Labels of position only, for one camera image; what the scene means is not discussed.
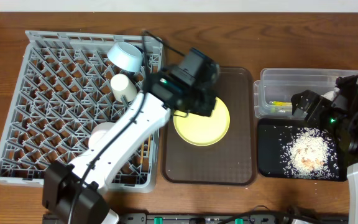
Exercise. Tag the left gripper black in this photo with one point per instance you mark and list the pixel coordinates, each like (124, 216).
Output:
(210, 109)

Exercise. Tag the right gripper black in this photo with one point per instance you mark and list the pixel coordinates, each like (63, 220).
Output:
(320, 104)

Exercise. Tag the yellow-green plate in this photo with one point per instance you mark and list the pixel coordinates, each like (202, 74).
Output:
(203, 130)

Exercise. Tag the green snack wrapper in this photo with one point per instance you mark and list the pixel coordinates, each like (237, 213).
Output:
(279, 103)

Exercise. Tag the wooden chopstick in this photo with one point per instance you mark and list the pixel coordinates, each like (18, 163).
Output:
(148, 146)
(142, 154)

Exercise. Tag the white upturned cup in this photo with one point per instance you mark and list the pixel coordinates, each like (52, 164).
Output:
(122, 86)

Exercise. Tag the light blue saucer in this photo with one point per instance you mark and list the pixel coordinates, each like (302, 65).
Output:
(126, 56)

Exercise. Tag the white bowl with food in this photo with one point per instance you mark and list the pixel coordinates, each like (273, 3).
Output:
(98, 132)

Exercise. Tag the white tissue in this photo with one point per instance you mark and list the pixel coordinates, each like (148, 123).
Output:
(330, 95)

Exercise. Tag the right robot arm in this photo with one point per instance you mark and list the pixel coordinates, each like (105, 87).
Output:
(346, 138)

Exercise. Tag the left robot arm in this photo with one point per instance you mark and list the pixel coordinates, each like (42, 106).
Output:
(75, 192)

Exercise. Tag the spilled rice food waste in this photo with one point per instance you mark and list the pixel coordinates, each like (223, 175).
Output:
(309, 154)

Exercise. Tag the black plastic waste tray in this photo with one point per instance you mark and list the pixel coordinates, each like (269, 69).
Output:
(269, 149)

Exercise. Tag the clear plastic bin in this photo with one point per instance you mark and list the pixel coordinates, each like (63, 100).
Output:
(280, 84)

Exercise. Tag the brown plastic serving tray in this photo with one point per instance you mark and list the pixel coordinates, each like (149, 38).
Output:
(230, 161)

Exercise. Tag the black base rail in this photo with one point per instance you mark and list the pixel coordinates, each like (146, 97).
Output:
(141, 218)

